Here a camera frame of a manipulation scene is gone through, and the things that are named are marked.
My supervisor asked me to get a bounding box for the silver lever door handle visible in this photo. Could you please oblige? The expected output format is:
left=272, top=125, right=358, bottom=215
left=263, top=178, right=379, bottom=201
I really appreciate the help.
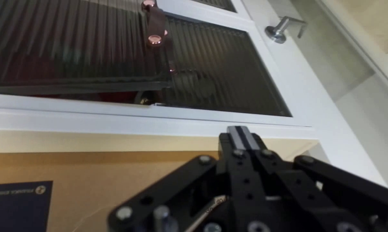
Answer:
left=263, top=15, right=308, bottom=45

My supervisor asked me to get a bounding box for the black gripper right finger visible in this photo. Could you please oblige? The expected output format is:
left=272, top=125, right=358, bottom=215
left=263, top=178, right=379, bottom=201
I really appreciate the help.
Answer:
left=242, top=125, right=291, bottom=204

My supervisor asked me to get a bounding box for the dark translucent cabinet door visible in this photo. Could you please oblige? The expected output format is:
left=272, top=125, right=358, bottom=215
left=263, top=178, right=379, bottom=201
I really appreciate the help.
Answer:
left=0, top=0, right=174, bottom=97
left=192, top=0, right=238, bottom=13
left=160, top=14, right=293, bottom=119

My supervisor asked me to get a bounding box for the flat brown cardboard box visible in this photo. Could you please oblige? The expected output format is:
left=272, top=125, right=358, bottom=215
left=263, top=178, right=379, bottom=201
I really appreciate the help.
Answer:
left=0, top=130, right=320, bottom=232

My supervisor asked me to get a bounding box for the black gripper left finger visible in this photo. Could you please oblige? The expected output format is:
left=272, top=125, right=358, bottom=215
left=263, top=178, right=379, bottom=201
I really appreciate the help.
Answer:
left=218, top=125, right=258, bottom=205

